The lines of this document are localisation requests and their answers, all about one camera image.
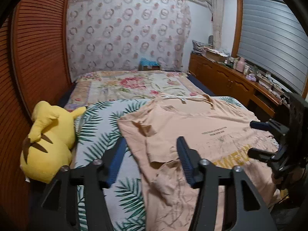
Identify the wooden louvered wardrobe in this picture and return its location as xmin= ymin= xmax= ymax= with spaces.
xmin=1 ymin=0 xmax=72 ymax=230

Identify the purple small container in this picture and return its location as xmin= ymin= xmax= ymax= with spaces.
xmin=246 ymin=73 xmax=256 ymax=82

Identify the circle patterned wall curtain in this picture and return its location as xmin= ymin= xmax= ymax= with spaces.
xmin=66 ymin=0 xmax=191 ymax=80

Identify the palm leaf print blanket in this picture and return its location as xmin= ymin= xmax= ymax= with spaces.
xmin=74 ymin=99 xmax=148 ymax=230

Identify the pink bottle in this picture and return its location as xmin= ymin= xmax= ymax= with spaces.
xmin=236 ymin=57 xmax=245 ymax=73

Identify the cardboard box on sideboard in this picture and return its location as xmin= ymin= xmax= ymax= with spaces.
xmin=205 ymin=49 xmax=228 ymax=62

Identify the peach printed t-shirt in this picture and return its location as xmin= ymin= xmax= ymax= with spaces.
xmin=117 ymin=95 xmax=280 ymax=230

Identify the cream lace side curtain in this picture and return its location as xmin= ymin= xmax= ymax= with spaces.
xmin=211 ymin=0 xmax=224 ymax=49

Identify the floral bed quilt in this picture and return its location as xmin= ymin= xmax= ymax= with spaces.
xmin=64 ymin=70 xmax=204 ymax=112

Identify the wooden sideboard cabinet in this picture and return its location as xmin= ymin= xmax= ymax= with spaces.
xmin=188 ymin=54 xmax=281 ymax=121

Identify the yellow Pikachu plush toy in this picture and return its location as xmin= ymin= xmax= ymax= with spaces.
xmin=20 ymin=101 xmax=86 ymax=184

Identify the grey window roller blind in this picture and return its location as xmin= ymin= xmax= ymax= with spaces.
xmin=238 ymin=0 xmax=307 ymax=93

